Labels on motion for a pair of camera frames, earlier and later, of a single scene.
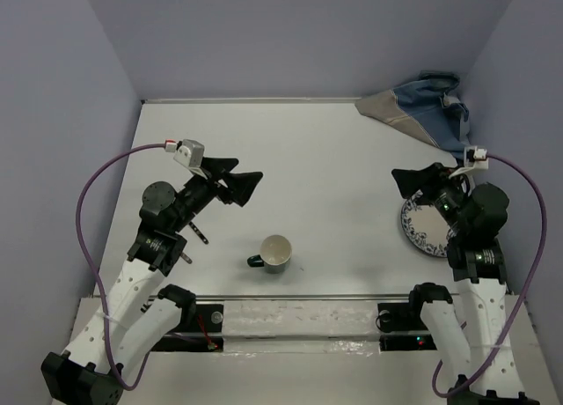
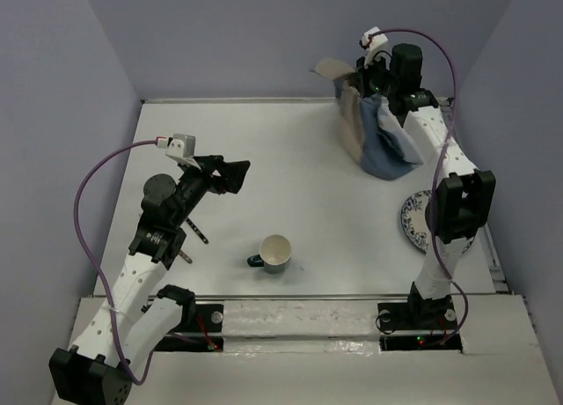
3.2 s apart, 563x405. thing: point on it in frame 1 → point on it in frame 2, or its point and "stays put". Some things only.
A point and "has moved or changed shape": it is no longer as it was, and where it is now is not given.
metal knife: (186, 258) stays put
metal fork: (199, 232) stays put
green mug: (275, 253) stays put
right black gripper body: (444, 194) → (374, 77)
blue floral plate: (425, 228) stays put
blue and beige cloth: (425, 109) has moved or changed shape
